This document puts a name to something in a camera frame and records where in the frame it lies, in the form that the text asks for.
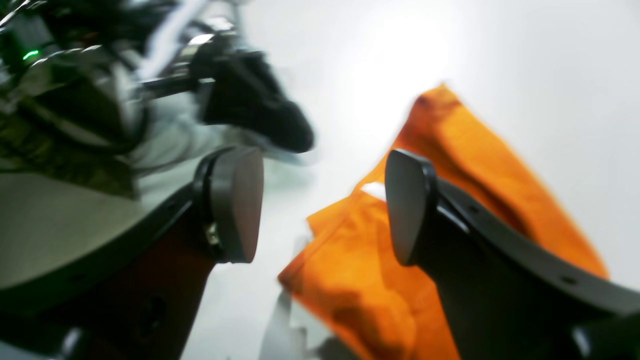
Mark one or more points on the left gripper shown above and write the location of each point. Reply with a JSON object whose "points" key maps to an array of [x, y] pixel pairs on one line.
{"points": [[238, 86]]}

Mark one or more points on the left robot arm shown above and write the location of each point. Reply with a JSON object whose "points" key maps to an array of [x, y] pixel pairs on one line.
{"points": [[79, 77]]}

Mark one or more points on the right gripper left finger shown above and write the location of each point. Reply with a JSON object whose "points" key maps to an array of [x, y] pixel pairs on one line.
{"points": [[137, 296]]}

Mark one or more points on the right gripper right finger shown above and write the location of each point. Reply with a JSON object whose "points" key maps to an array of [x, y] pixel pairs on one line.
{"points": [[504, 296]]}

